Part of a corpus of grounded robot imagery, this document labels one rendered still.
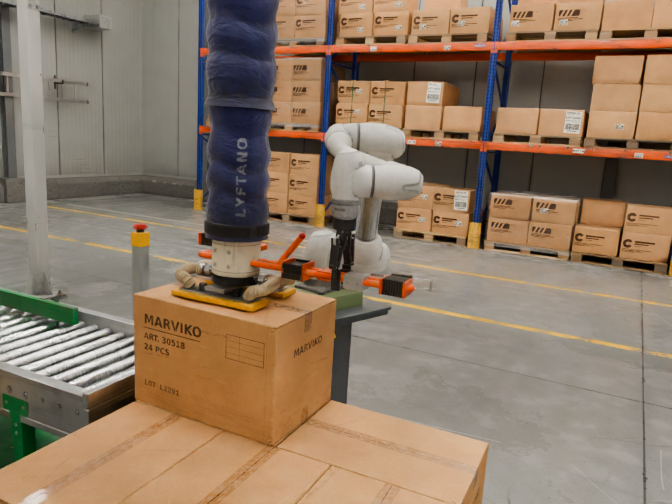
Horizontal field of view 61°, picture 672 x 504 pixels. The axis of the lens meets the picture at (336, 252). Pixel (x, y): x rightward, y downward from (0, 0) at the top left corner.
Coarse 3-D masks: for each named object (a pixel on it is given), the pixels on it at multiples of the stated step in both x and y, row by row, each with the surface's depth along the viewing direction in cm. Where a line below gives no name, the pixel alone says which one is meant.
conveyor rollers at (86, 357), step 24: (0, 312) 295; (24, 312) 297; (0, 336) 266; (24, 336) 267; (48, 336) 269; (72, 336) 270; (96, 336) 271; (120, 336) 273; (0, 360) 239; (24, 360) 239; (48, 360) 239; (72, 360) 240; (96, 360) 241; (120, 360) 243; (72, 384) 218; (96, 384) 219
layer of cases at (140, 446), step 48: (96, 432) 186; (144, 432) 187; (192, 432) 189; (336, 432) 195; (384, 432) 197; (432, 432) 198; (0, 480) 158; (48, 480) 159; (96, 480) 161; (144, 480) 162; (192, 480) 163; (240, 480) 165; (288, 480) 166; (336, 480) 167; (384, 480) 169; (432, 480) 170; (480, 480) 187
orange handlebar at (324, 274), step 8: (264, 248) 226; (200, 256) 207; (208, 256) 205; (256, 264) 197; (264, 264) 195; (272, 264) 194; (312, 272) 188; (320, 272) 187; (328, 272) 185; (344, 272) 188; (328, 280) 186; (368, 280) 180; (376, 280) 183; (408, 288) 175
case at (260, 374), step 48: (144, 336) 202; (192, 336) 192; (240, 336) 182; (288, 336) 183; (144, 384) 206; (192, 384) 195; (240, 384) 185; (288, 384) 187; (240, 432) 188; (288, 432) 192
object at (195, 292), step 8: (176, 288) 202; (184, 288) 200; (192, 288) 201; (200, 288) 199; (184, 296) 198; (192, 296) 196; (200, 296) 195; (208, 296) 194; (216, 296) 194; (224, 296) 194; (232, 296) 194; (240, 296) 195; (224, 304) 191; (232, 304) 189; (240, 304) 188; (248, 304) 188; (256, 304) 189; (264, 304) 192
